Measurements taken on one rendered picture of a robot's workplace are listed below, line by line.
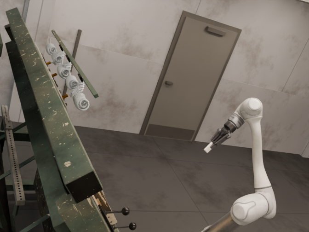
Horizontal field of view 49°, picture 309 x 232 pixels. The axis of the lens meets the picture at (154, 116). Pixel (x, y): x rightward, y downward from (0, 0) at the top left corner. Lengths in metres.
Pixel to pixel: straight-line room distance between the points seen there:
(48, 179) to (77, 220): 0.31
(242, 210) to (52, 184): 1.05
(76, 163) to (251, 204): 1.15
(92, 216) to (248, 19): 5.14
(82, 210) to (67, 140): 0.25
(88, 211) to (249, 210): 1.04
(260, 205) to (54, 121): 1.23
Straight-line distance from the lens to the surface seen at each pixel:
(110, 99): 5.44
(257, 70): 6.47
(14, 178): 2.48
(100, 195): 2.24
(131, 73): 5.36
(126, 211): 1.59
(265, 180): 2.16
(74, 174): 1.11
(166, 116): 5.87
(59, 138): 1.27
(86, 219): 1.22
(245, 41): 6.09
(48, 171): 1.51
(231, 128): 2.13
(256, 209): 2.01
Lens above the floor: 2.51
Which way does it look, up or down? 21 degrees down
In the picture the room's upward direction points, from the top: 20 degrees clockwise
